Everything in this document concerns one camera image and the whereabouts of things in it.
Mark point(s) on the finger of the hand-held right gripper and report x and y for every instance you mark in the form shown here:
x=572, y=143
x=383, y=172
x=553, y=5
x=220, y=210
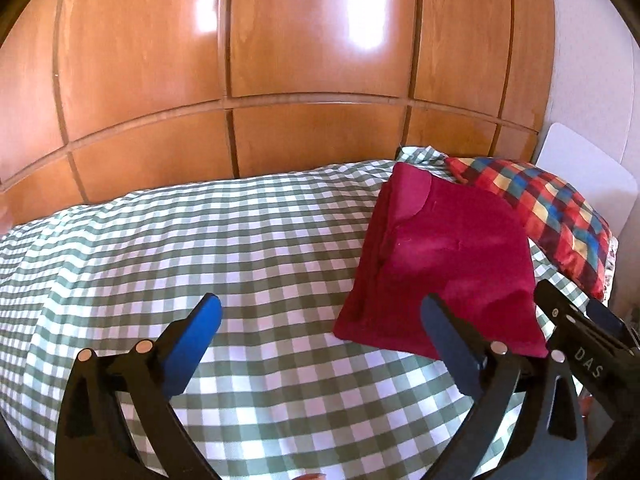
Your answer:
x=607, y=317
x=557, y=310

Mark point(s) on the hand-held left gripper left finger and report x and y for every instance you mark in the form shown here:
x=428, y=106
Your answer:
x=197, y=340

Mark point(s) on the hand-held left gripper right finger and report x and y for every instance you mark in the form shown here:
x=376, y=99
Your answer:
x=450, y=345

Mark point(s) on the dark red velvet garment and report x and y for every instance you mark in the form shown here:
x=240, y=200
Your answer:
x=440, y=245

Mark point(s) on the green white checked bed sheet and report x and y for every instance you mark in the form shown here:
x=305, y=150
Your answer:
x=200, y=230

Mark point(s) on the multicoloured plaid cushion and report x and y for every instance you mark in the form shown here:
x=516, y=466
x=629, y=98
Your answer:
x=545, y=200

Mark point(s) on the white board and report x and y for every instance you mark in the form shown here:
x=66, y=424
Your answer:
x=585, y=170

